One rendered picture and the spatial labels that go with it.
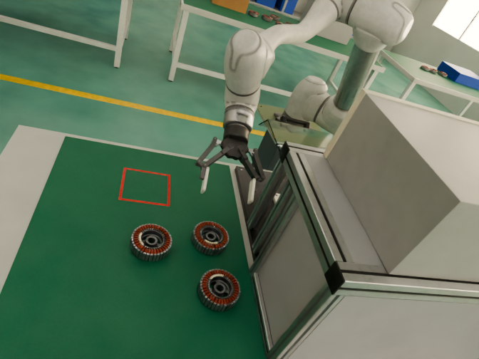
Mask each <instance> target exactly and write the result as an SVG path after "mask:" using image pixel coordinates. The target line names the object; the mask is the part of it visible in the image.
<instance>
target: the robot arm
mask: <svg viewBox="0 0 479 359"><path fill-rule="evenodd" d="M335 21H338V22H341V23H343V24H347V25H349V26H350V27H352V28H353V30H352V31H353V37H354V45H353V48H352V50H351V54H350V56H349V59H348V62H347V64H346V68H345V70H344V74H343V76H342V79H341V82H340V84H339V88H338V90H337V93H336V94H335V95H333V96H330V95H329V94H328V93H327V90H328V88H327V85H326V83H325V82H324V81H323V80H322V79H320V78H318V77H316V76H307V77H306V78H304V79H303V80H301V81H300V82H299V83H298V84H297V86H296V87H295V89H294V90H293V92H292V94H291V96H290V98H289V101H288V103H287V106H286V108H285V110H284V112H283V113H277V112H275V113H274V117H276V119H275V121H279V122H280V117H282V116H286V117H289V118H294V119H297V120H303V121H307V122H314V123H316V124H317V125H319V126H320V127H321V128H323V129H325V130H326V131H328V132H330V133H331V134H333V135H335V133H336V131H337V130H338V128H339V126H340V124H341V123H342V121H343V119H344V118H345V116H346V114H347V113H348V111H349V109H350V107H351V106H352V104H353V103H354V101H355V99H356V97H357V96H358V94H359V92H360V91H361V89H362V88H363V87H364V84H365V82H366V80H367V78H368V76H369V74H370V72H371V69H372V68H373V66H374V63H375V61H376V59H377V57H378V54H379V52H380V50H382V49H383V48H385V47H386V46H394V45H397V44H399V43H400V42H402V41H403V40H404V38H405V37H406V36H407V34H408V32H409V31H410V29H411V27H412V24H413V14H412V13H411V12H410V10H409V9H408V8H407V7H406V6H405V5H404V4H403V3H402V2H400V1H399V0H316V1H315V2H314V3H313V5H312V6H311V8H310V10H309V11H308V13H307V14H306V16H305V17H304V19H303V20H302V21H301V22H300V23H299V24H279V25H275V26H272V27H270V28H268V29H266V30H265V31H263V32H261V33H258V32H256V31H255V30H253V29H250V28H244V29H240V30H238V31H237V32H235V33H234V34H233V35H232V37H231V38H230V40H229V41H228V43H227V47H226V50H225V60H224V72H225V80H226V81H225V96H224V99H225V116H224V120H223V125H222V126H223V128H224V135H223V139H222V141H221V140H218V139H217V138H216V137H213V139H212V141H211V143H210V146H209V147H208V148H207V149H206V150H205V151H204V152H203V154H202V155H201V156H200V157H199V158H198V160H197V162H196V163H195V165H196V166H198V167H200V169H201V171H200V180H202V188H201V194H203V193H204V192H205V190H206V186H207V178H208V174H209V169H210V168H209V166H210V165H212V164H213V163H214V162H216V161H217V160H219V159H220V158H222V157H223V156H226V157H227V158H229V159H233V160H239V161H240V162H241V163H242V164H243V166H244V168H245V169H246V171H247V173H248V174H249V176H250V177H251V179H252V180H251V181H250V184H249V194H248V200H247V204H251V203H253V200H254V193H255V192H257V190H258V184H259V182H262V181H263V180H265V179H266V177H265V175H264V171H263V169H262V165H261V162H260V161H259V157H258V149H257V148H254V149H249V148H248V141H249V134H250V133H251V131H252V126H253V121H254V113H255V111H256V109H257V106H258V102H259V97H260V83H261V80H262V79H263V78H264V77H265V75H266V74H267V71H268V70H269V68H270V66H271V65H272V63H273V62H274V50H275V49H276V48H277V46H279V45H280V44H299V43H303V42H306V41H308V40H309V39H311V38H312V37H314V36H315V35H317V34H318V33H319V32H320V31H322V30H324V29H325V28H326V27H328V26H330V25H331V24H333V23H334V22H335ZM218 145H220V147H221V148H222V150H221V151H220V152H218V153H217V154H216V155H215V156H213V157H212V158H210V159H209V160H208V161H206V162H205V163H204V162H203V160H204V159H205V158H206V157H207V156H208V155H209V153H210V152H211V151H212V149H213V148H214V147H217V146H218ZM247 153H249V156H250V157H251V158H252V163H253V165H254V168H253V166H252V164H251V163H250V161H249V160H248V156H247Z"/></svg>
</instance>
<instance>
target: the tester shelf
mask: <svg viewBox="0 0 479 359"><path fill-rule="evenodd" d="M324 151H325V150H323V149H319V148H316V147H310V146H306V145H300V144H296V143H293V142H287V141H285V142H284V144H283V146H282V148H281V150H280V152H279V156H280V158H281V161H282V164H283V165H284V168H285V171H286V173H287V176H288V178H289V182H290V184H291V186H292V189H293V192H294V195H295V197H296V200H297V203H298V205H299V208H300V211H301V213H302V216H303V218H304V222H305V224H306V226H307V229H308V232H309V235H310V237H311V240H312V243H313V245H314V248H315V250H316V254H317V256H318V258H319V261H320V264H321V267H322V269H323V272H324V275H325V278H326V281H327V283H328V286H329V289H330V291H331V294H332V295H342V296H364V297H376V298H398V299H410V300H422V301H443V302H455V303H477V304H479V282H472V281H456V280H448V279H432V278H424V277H416V276H401V275H393V274H388V272H387V270H386V268H385V266H384V265H383V263H382V261H381V259H380V257H379V255H378V254H377V252H376V250H375V248H374V246H373V244H372V243H371V240H370V239H369V237H368V235H367V233H366V231H365V229H364V227H363V226H362V224H361V222H360V220H359V218H358V217H357V215H356V212H355V211H354V208H353V207H352V206H351V203H350V201H349V199H348V197H347V196H346V194H345V192H344V190H343V188H342V187H341V185H340V183H339V181H338V179H337V177H336V175H335V174H334V171H333V169H332V168H331V166H330V164H329V162H328V160H327V159H326V158H325V156H324V155H323V154H324Z"/></svg>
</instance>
